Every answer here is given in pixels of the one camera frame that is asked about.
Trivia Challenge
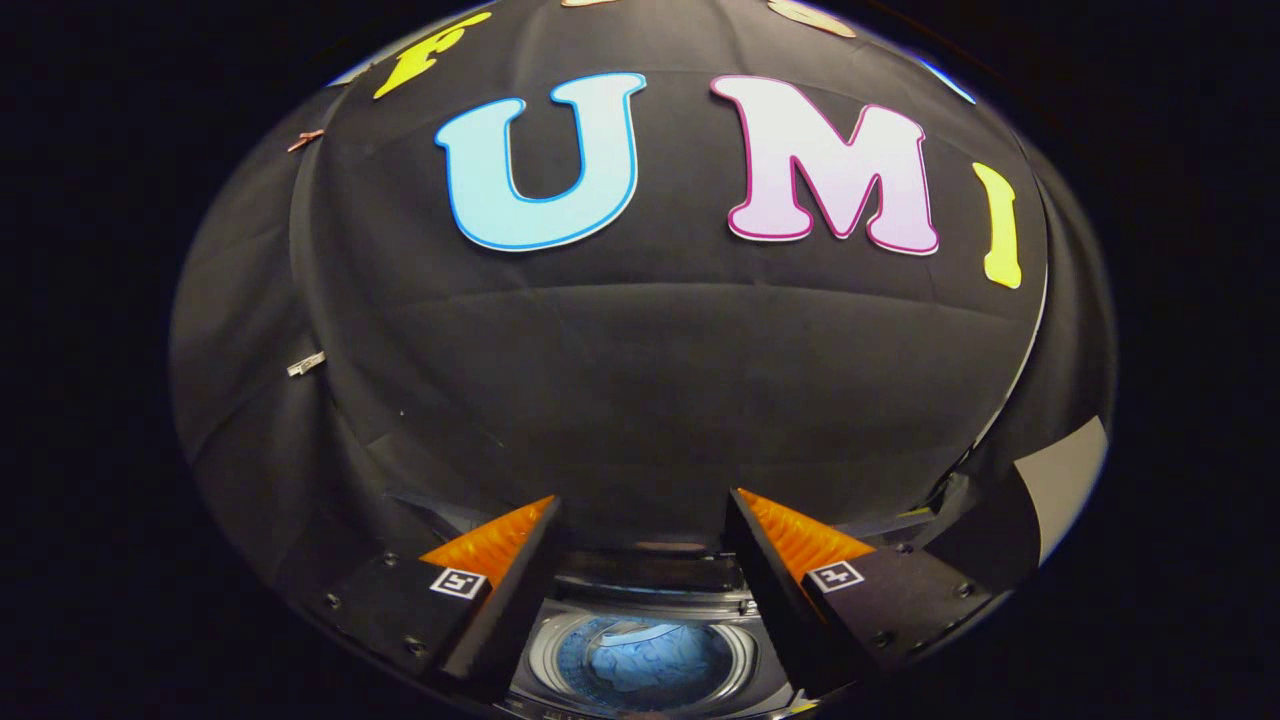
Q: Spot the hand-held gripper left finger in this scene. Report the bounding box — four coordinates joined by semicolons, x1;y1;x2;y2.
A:
295;493;564;704

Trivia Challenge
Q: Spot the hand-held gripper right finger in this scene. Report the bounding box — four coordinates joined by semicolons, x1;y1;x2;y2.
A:
720;487;999;698

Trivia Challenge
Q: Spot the light blue shirt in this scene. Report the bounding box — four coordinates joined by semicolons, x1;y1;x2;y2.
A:
585;625;731;696

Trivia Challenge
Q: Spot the grey washing machine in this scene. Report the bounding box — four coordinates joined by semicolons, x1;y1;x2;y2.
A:
500;540;801;720

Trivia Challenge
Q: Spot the black backdrop cloth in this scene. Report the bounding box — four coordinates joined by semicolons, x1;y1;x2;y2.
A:
170;0;1116;601

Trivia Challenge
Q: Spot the grey cabinet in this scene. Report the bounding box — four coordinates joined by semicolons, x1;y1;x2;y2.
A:
925;415;1111;591

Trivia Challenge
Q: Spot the white frame pole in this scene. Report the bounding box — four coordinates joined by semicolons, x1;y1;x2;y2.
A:
975;270;1051;446

